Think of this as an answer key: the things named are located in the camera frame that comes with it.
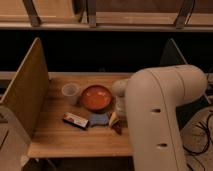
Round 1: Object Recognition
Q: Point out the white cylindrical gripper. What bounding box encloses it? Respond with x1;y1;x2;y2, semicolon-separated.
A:
109;96;126;127

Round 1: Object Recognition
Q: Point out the dark red pepper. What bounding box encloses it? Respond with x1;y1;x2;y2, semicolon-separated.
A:
112;123;122;135

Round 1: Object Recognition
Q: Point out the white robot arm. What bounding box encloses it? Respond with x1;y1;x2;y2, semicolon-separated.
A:
112;65;207;171

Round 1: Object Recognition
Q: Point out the orange ceramic bowl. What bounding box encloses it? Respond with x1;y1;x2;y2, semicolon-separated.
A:
80;85;112;111

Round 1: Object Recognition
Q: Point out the blue sponge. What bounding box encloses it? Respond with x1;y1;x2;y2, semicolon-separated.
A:
89;113;109;127

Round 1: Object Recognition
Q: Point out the red and white box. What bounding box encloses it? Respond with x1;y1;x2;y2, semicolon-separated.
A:
63;113;89;129

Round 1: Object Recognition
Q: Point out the clear plastic cup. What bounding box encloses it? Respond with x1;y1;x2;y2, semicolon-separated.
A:
61;83;80;105

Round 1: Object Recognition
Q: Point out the right dark divider panel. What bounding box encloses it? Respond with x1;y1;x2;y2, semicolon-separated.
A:
160;38;210;129

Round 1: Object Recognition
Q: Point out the left wooden divider panel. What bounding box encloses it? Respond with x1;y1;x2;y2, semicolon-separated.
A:
0;38;49;145

